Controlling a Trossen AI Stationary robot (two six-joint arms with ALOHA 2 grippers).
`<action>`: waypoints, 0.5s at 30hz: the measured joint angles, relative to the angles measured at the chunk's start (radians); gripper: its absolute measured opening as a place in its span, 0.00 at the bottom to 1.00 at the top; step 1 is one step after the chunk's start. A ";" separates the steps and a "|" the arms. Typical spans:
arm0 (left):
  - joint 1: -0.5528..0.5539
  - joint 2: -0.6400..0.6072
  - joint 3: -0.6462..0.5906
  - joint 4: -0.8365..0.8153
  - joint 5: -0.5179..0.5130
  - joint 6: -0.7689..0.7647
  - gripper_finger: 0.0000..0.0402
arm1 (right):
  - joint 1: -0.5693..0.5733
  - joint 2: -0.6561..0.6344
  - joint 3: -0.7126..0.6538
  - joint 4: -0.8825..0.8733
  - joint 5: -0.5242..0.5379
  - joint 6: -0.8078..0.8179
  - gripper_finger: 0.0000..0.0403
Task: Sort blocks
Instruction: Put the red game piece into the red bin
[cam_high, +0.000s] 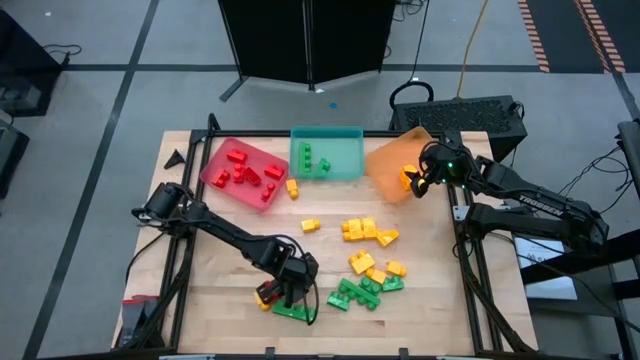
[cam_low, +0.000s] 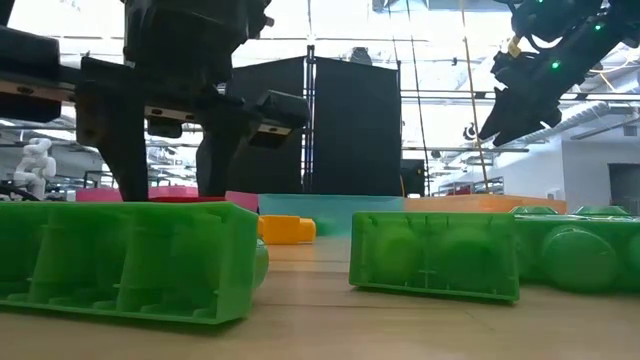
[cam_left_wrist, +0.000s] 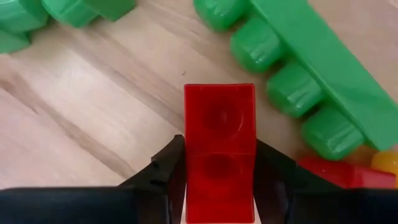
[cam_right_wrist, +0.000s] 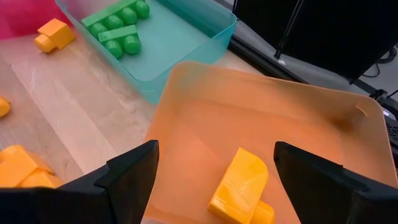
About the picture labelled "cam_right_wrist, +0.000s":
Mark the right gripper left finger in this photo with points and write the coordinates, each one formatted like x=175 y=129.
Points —
x=77 y=202

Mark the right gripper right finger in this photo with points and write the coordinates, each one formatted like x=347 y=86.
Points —
x=335 y=196

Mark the yellow rounded-corner block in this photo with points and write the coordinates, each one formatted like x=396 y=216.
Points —
x=241 y=186

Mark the small green two-stud block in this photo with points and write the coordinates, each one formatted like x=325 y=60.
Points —
x=121 y=40

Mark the small yellow one-stud block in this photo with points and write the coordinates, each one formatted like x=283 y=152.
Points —
x=56 y=34

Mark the long green four-stud block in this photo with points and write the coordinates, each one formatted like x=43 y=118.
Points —
x=115 y=15

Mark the orange plastic bin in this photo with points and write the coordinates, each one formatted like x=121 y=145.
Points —
x=248 y=118

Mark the black screen panel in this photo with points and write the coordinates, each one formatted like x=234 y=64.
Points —
x=342 y=31
x=258 y=18

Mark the black screen stand pole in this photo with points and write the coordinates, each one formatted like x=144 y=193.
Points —
x=287 y=31

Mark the teal plastic bin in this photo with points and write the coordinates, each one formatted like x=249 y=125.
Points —
x=174 y=40

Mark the pink plastic bin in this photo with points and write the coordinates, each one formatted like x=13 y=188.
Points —
x=18 y=15

